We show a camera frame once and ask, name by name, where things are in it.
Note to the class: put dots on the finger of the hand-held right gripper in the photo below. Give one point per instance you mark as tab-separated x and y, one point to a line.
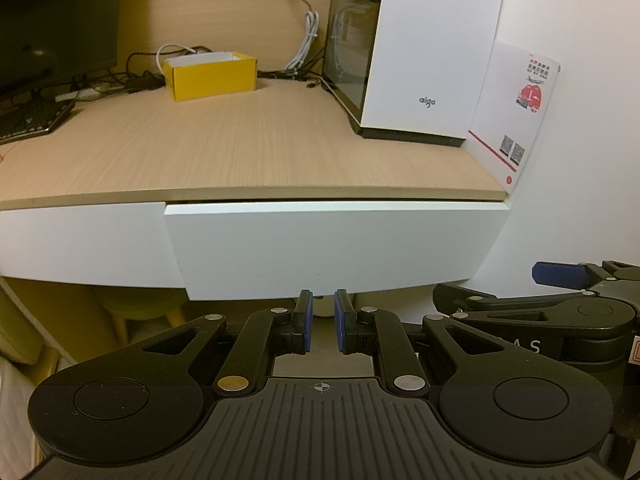
500	305
557	275

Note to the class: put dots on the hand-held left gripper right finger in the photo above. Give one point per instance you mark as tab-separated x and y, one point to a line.
342	322

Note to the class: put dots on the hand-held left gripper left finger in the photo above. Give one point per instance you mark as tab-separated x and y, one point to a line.
306	322

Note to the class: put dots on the white drawer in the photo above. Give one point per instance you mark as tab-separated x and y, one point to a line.
325	245
85	245

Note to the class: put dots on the yellow-green stool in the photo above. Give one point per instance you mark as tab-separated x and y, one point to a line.
135	305

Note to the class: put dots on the white printed leaflet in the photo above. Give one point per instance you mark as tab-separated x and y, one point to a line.
505	110

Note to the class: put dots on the white computer case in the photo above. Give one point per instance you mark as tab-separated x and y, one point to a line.
425	60

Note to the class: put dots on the yellow cardboard box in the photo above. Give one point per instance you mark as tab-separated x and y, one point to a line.
215	80

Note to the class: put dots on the beige chair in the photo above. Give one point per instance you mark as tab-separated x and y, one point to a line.
20	325

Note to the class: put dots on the black keyboard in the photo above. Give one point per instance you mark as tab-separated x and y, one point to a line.
30	117

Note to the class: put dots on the black monitor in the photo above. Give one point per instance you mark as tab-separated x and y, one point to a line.
50	20

